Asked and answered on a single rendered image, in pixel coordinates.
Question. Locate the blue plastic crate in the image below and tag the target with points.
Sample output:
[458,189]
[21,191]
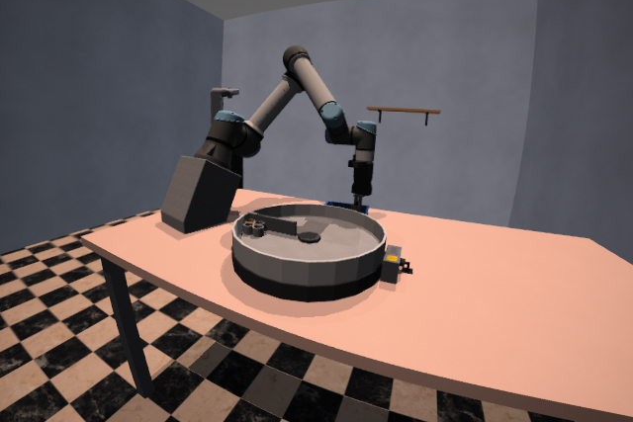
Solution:
[347,206]

